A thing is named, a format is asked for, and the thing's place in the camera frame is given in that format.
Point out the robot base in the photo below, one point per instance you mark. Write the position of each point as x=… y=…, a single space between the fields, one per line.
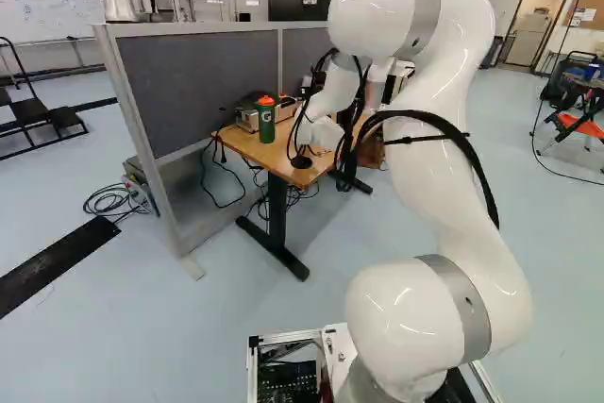
x=288 y=365

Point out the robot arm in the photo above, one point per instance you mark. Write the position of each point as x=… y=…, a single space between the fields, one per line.
x=439 y=139

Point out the wooden table with black legs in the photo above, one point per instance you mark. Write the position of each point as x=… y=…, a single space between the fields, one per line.
x=264 y=148

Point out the green bottle with orange cap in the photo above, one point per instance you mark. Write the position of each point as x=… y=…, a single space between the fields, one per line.
x=266 y=124

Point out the silver metal appliance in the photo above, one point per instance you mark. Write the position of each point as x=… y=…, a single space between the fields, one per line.
x=287 y=109

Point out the brown cardboard box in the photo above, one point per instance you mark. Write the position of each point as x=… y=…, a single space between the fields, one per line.
x=373 y=153

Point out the grey office partition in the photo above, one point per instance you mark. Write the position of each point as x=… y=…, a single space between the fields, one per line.
x=189 y=87

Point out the grey metal floor box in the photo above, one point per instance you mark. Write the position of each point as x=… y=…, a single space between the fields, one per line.
x=137 y=181

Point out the black floor mat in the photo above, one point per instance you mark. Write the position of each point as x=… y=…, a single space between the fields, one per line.
x=52 y=256

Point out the black step platform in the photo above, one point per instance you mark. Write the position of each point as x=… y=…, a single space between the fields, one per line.
x=33 y=115

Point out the orange folding chair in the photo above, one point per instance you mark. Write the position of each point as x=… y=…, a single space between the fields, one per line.
x=578 y=124

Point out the black utility cart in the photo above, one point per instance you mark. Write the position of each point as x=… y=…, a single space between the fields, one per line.
x=573 y=77

